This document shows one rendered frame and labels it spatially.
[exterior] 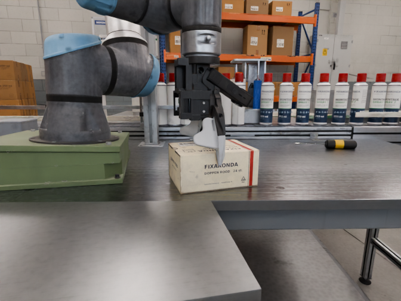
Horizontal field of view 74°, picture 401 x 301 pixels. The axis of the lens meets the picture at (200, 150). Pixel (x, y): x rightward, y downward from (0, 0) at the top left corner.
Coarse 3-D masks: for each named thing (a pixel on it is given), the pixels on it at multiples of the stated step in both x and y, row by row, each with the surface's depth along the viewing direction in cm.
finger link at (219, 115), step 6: (216, 102) 50; (216, 108) 50; (222, 108) 50; (216, 114) 50; (222, 114) 49; (216, 120) 50; (222, 120) 49; (216, 126) 50; (222, 126) 49; (222, 132) 49
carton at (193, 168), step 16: (176, 144) 59; (192, 144) 59; (240, 144) 59; (176, 160) 52; (192, 160) 49; (208, 160) 50; (224, 160) 51; (240, 160) 52; (256, 160) 53; (176, 176) 53; (192, 176) 50; (208, 176) 51; (224, 176) 52; (240, 176) 53; (256, 176) 54; (192, 192) 51
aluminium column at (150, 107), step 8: (144, 32) 86; (152, 40) 86; (152, 48) 87; (152, 96) 90; (144, 104) 91; (152, 104) 91; (144, 112) 92; (152, 112) 92; (144, 120) 92; (152, 120) 92; (144, 128) 93; (152, 128) 93; (144, 136) 93; (152, 136) 93; (152, 144) 94
